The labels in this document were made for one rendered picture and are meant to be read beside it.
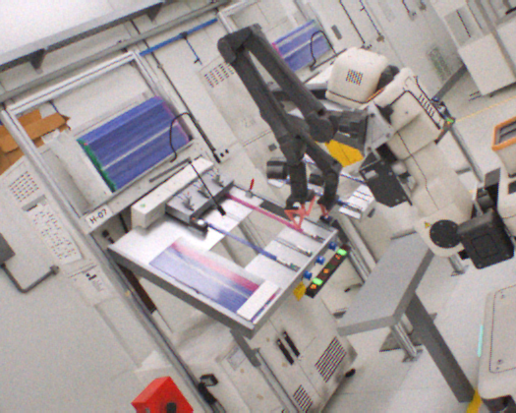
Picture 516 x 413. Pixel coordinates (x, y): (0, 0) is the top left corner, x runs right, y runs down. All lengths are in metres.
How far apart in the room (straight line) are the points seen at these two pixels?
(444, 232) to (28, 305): 2.68
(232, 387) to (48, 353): 1.67
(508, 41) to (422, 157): 4.78
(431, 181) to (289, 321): 1.13
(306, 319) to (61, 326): 1.73
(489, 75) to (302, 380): 4.71
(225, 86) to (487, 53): 3.71
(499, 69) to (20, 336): 5.18
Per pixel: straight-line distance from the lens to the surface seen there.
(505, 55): 6.74
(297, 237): 2.65
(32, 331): 3.96
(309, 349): 2.90
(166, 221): 2.68
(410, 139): 1.98
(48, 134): 2.97
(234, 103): 3.72
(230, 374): 2.58
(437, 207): 2.02
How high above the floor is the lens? 1.46
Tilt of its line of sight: 9 degrees down
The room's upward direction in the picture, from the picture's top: 33 degrees counter-clockwise
